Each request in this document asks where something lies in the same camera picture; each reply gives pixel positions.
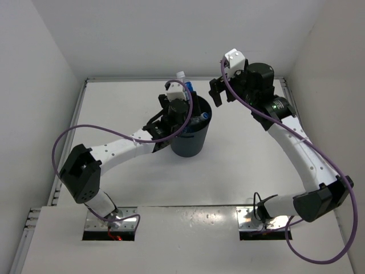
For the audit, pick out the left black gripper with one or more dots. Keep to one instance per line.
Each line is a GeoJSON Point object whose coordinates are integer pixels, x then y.
{"type": "Point", "coordinates": [195, 111]}

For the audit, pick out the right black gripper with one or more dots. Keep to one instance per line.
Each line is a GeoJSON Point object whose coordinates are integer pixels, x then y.
{"type": "Point", "coordinates": [217, 87]}

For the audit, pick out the blue label bottle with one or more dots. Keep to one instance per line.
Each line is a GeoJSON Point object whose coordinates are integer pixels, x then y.
{"type": "Point", "coordinates": [182, 77]}

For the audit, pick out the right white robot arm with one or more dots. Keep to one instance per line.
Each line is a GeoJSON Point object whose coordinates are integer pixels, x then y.
{"type": "Point", "coordinates": [325, 186]}

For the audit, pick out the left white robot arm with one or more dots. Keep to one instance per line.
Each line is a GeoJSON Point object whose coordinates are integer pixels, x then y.
{"type": "Point", "coordinates": [84, 167]}

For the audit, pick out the dark grey plastic bin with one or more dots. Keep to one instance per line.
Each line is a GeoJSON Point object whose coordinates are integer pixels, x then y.
{"type": "Point", "coordinates": [190, 142]}

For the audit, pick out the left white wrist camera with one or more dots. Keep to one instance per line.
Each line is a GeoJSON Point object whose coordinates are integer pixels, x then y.
{"type": "Point", "coordinates": [174, 91]}

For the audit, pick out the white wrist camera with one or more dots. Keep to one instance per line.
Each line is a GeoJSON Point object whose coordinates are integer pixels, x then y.
{"type": "Point", "coordinates": [174, 91]}
{"type": "Point", "coordinates": [234, 61]}

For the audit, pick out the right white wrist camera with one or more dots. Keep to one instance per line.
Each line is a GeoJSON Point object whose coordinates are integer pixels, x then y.
{"type": "Point", "coordinates": [234, 61]}

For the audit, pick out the right aluminium frame rail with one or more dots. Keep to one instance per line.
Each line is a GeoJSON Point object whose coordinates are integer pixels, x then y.
{"type": "Point", "coordinates": [289, 96]}

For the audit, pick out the aluminium frame rail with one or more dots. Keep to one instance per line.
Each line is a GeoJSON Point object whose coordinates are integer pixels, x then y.
{"type": "Point", "coordinates": [34, 212]}
{"type": "Point", "coordinates": [289, 96]}

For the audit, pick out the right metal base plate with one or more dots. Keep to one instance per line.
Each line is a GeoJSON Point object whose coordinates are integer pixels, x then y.
{"type": "Point", "coordinates": [248, 223]}

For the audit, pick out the metal base plate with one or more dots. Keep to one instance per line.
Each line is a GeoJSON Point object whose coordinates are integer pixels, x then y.
{"type": "Point", "coordinates": [123, 219]}
{"type": "Point", "coordinates": [248, 223]}

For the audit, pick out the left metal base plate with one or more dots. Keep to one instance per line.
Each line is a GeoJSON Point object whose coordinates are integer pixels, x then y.
{"type": "Point", "coordinates": [123, 219]}

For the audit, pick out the left aluminium frame rail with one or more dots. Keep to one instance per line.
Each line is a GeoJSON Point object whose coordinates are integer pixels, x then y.
{"type": "Point", "coordinates": [34, 212]}

